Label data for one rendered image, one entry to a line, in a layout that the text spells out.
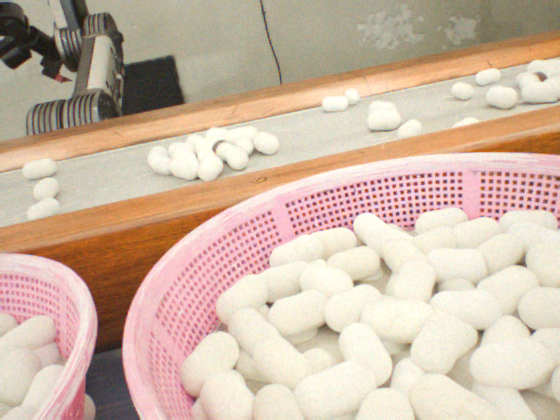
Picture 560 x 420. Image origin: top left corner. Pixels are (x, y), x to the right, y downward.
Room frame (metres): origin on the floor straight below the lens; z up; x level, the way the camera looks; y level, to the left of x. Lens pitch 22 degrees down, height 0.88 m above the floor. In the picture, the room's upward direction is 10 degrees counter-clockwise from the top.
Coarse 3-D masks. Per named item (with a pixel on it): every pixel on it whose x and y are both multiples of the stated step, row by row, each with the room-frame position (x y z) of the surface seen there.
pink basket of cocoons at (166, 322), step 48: (288, 192) 0.30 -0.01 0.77; (336, 192) 0.31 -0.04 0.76; (384, 192) 0.31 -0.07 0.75; (432, 192) 0.30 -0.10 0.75; (480, 192) 0.29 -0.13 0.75; (528, 192) 0.28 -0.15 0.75; (192, 240) 0.25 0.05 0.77; (240, 240) 0.27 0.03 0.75; (288, 240) 0.29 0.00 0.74; (144, 288) 0.20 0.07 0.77; (192, 288) 0.23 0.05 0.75; (144, 336) 0.17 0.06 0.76; (192, 336) 0.21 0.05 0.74; (144, 384) 0.14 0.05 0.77
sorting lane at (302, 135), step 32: (384, 96) 0.68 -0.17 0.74; (416, 96) 0.65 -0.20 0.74; (448, 96) 0.61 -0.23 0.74; (480, 96) 0.58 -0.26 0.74; (224, 128) 0.67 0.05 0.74; (256, 128) 0.63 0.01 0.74; (288, 128) 0.60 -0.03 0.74; (320, 128) 0.57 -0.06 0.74; (352, 128) 0.54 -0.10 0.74; (448, 128) 0.47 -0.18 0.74; (64, 160) 0.64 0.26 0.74; (96, 160) 0.61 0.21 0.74; (128, 160) 0.58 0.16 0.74; (256, 160) 0.48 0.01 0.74; (288, 160) 0.46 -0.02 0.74; (0, 192) 0.54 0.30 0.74; (32, 192) 0.52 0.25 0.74; (64, 192) 0.49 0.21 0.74; (96, 192) 0.47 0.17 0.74; (128, 192) 0.45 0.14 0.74; (0, 224) 0.43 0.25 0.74
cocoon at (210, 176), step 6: (210, 156) 0.46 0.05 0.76; (216, 156) 0.46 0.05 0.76; (204, 162) 0.44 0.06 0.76; (210, 162) 0.44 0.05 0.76; (216, 162) 0.45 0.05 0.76; (198, 168) 0.44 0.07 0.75; (204, 168) 0.43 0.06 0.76; (210, 168) 0.43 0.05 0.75; (216, 168) 0.44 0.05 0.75; (222, 168) 0.46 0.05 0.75; (198, 174) 0.44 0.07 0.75; (204, 174) 0.43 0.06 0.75; (210, 174) 0.43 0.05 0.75; (216, 174) 0.44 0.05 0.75; (204, 180) 0.44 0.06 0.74; (210, 180) 0.44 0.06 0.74
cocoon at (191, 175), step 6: (180, 156) 0.47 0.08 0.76; (174, 162) 0.46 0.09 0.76; (180, 162) 0.46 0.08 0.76; (186, 162) 0.45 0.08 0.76; (192, 162) 0.45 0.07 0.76; (174, 168) 0.46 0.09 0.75; (180, 168) 0.45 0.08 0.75; (186, 168) 0.45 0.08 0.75; (192, 168) 0.45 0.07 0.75; (174, 174) 0.47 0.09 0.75; (180, 174) 0.45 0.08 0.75; (186, 174) 0.45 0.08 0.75; (192, 174) 0.45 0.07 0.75
